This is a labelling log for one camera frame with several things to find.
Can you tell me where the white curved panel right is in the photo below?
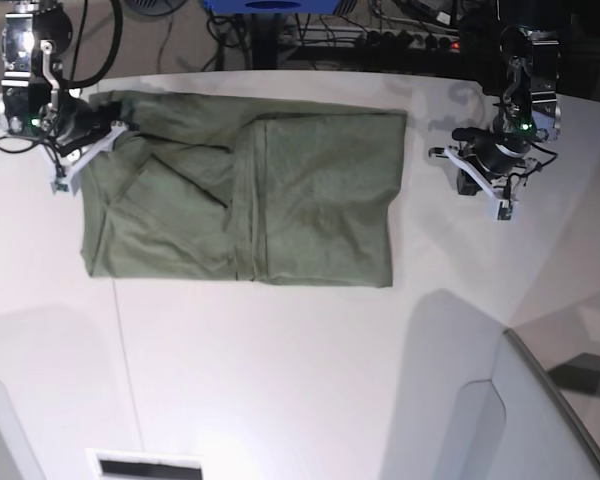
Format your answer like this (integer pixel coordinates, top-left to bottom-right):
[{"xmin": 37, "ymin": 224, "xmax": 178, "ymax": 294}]
[{"xmin": 435, "ymin": 330, "xmax": 600, "ymax": 479}]

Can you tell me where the black power strip red light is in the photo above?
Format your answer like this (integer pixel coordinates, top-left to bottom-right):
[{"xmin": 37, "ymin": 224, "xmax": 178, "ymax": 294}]
[{"xmin": 356, "ymin": 30, "xmax": 461, "ymax": 53}]

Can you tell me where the black table leg post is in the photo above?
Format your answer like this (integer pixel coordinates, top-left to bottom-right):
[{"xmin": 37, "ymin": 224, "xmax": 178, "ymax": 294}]
[{"xmin": 250, "ymin": 14, "xmax": 284, "ymax": 70}]

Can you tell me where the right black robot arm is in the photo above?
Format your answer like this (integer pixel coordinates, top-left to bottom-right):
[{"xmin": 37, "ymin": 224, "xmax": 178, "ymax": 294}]
[{"xmin": 0, "ymin": 1, "xmax": 129, "ymax": 195}]

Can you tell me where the white panel left corner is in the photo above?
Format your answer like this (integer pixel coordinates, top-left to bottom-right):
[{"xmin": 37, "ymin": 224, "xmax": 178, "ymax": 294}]
[{"xmin": 0, "ymin": 381, "xmax": 46, "ymax": 479}]

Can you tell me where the blue box with oval hole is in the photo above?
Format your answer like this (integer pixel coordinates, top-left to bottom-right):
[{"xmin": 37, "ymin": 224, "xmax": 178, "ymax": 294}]
[{"xmin": 202, "ymin": 0, "xmax": 339, "ymax": 15}]

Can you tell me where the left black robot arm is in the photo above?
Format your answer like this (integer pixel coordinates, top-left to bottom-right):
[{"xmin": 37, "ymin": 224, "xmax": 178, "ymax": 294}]
[{"xmin": 429, "ymin": 1, "xmax": 600, "ymax": 222}]

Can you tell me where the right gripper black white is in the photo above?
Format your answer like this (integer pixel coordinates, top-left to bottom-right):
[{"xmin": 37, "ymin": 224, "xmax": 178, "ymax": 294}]
[{"xmin": 39, "ymin": 98, "xmax": 128, "ymax": 195}]

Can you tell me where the olive green t-shirt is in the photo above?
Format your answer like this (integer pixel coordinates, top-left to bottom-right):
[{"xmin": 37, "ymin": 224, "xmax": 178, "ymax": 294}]
[{"xmin": 81, "ymin": 90, "xmax": 408, "ymax": 288}]

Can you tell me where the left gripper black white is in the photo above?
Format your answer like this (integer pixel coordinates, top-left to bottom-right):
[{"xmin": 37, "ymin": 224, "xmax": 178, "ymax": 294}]
[{"xmin": 428, "ymin": 127, "xmax": 545, "ymax": 222}]

